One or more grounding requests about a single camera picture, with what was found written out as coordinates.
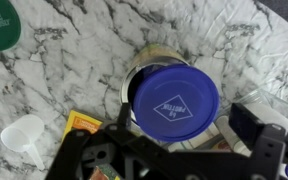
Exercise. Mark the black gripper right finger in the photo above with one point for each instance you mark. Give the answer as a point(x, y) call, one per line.
point(267, 143)

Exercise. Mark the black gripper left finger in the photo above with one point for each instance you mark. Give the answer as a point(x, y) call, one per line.
point(67, 156)

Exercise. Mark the white plastic measuring cup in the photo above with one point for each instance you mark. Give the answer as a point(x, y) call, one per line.
point(20, 133)

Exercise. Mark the yellow dog picture book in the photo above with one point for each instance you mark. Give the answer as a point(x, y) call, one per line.
point(80, 123)

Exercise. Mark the clear plastic organizer tray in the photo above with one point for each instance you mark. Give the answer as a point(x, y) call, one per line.
point(267, 96)

